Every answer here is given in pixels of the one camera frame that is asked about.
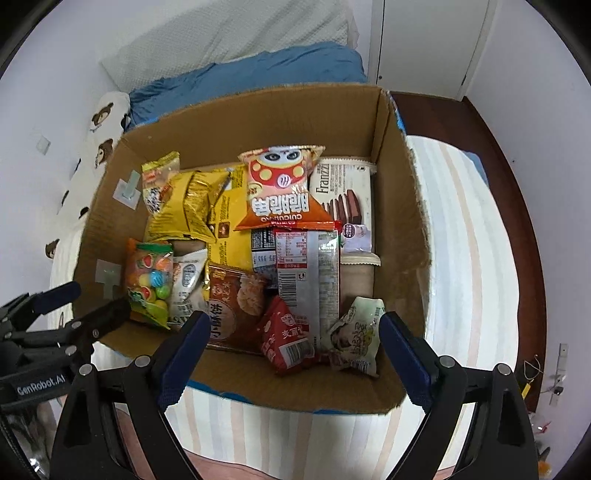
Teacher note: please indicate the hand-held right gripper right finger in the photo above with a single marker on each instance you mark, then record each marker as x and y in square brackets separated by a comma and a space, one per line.
[406, 355]

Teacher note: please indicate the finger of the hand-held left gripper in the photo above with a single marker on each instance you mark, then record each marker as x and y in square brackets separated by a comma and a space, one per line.
[108, 316]
[55, 295]

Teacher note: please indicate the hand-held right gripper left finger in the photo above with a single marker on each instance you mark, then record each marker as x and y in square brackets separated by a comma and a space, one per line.
[184, 350]

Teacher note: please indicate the green and white snack packet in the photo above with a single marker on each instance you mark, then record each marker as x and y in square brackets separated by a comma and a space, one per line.
[358, 337]

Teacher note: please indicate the cream chocolate cookie packet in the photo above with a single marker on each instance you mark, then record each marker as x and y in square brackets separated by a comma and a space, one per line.
[355, 203]

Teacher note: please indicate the cardboard box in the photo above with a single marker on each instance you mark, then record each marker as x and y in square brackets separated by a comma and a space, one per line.
[277, 120]

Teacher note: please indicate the colourful candy bag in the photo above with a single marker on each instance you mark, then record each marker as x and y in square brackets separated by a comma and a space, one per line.
[147, 281]

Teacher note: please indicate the white grey snack packet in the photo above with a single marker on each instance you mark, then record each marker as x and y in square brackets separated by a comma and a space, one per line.
[187, 286]

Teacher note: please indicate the beige brown snack packet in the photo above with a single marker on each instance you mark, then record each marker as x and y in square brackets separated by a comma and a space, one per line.
[358, 279]

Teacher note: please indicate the small red snack packet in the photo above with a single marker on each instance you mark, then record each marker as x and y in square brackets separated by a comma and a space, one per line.
[284, 339]

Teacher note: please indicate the red and silver snack packet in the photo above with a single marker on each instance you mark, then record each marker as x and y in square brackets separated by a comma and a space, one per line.
[307, 281]

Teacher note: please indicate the gold chips bag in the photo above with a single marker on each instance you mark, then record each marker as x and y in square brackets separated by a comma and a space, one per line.
[184, 207]

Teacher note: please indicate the small yellow snack packet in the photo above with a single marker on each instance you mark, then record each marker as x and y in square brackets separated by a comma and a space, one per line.
[159, 184]

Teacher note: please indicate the bear printed cloth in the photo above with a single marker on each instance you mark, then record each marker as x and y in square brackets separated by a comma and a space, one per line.
[104, 120]

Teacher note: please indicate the orange cartoon face snack bag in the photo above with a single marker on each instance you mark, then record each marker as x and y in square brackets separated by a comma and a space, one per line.
[277, 184]

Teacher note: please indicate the blue blanket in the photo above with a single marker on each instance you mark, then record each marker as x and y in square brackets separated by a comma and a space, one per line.
[258, 69]

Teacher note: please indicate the white pillow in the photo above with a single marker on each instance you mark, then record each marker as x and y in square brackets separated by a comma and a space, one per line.
[231, 41]

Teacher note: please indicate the white door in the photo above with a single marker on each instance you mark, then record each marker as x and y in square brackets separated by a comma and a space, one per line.
[429, 41]

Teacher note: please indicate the clear wall sticker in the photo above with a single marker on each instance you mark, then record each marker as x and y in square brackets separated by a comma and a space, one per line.
[44, 144]

